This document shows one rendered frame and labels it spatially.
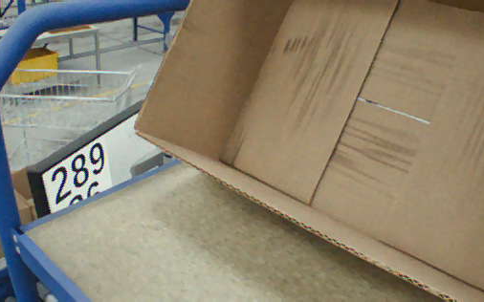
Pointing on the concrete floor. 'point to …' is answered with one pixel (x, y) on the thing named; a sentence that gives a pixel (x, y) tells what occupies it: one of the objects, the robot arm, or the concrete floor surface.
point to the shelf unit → (156, 215)
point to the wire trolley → (63, 109)
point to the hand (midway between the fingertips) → (155, 160)
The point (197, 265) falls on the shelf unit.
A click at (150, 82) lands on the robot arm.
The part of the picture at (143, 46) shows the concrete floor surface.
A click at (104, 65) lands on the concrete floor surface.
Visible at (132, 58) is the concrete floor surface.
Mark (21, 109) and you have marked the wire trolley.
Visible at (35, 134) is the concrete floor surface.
